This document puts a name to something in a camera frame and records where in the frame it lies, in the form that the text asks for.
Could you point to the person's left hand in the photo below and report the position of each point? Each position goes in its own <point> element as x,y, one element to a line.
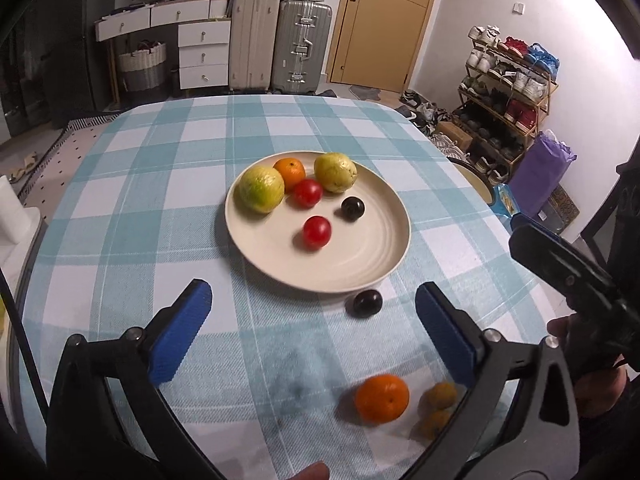
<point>310,472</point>

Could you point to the purple bag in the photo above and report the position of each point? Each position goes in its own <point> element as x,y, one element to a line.
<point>540,175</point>

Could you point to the person's right hand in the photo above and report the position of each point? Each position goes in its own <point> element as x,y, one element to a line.
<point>557,330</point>

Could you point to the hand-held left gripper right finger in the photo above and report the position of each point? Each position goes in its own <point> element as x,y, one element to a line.
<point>445,332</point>

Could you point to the beige suitcase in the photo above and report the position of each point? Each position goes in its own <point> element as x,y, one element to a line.
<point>254,45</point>

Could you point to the yellow-green guava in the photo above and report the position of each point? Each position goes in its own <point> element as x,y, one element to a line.
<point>336,172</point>
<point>260,190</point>

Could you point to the orange tangerine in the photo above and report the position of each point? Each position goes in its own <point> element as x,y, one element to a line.
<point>382,398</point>
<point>290,171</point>

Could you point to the red tomato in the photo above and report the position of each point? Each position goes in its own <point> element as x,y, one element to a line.
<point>316,232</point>
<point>308,193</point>

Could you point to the white desk with drawers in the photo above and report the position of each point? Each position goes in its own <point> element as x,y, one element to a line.
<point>200,50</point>

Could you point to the silver suitcase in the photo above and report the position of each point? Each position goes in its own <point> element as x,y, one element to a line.
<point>302,47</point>

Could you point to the round stool with black rim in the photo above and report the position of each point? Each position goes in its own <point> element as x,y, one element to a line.
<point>472,180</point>

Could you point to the tan wooden door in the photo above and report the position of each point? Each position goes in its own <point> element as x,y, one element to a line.
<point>380,25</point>

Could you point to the woven laundry basket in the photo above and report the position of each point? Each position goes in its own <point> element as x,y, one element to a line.
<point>142,70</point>

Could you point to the small yellow loquat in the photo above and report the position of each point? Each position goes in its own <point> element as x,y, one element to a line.
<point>440,395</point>
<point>435,423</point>

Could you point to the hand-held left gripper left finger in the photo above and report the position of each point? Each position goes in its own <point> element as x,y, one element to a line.
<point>181,330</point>

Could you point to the dark patterned doormat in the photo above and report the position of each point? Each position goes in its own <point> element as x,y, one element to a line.
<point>560,210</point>

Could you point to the white paper roll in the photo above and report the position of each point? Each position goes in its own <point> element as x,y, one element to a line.
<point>11,210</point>

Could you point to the pile of shoes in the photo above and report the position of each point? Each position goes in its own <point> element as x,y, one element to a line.
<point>425,107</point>

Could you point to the cream round plate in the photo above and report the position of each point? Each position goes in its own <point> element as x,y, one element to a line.
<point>350,255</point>

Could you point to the teal checked tablecloth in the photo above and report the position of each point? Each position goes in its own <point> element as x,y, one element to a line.
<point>150,210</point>

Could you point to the brown cardboard box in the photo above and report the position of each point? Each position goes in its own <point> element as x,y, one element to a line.
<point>454,136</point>

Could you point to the dark wardrobe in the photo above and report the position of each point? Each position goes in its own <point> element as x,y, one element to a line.
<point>45,50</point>

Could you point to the wooden shoe rack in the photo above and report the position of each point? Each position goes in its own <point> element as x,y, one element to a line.
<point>505,105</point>

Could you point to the dark purple plum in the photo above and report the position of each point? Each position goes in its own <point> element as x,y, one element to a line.
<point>365,304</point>
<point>353,208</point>

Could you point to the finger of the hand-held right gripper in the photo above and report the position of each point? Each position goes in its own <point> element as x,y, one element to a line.
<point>550,255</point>

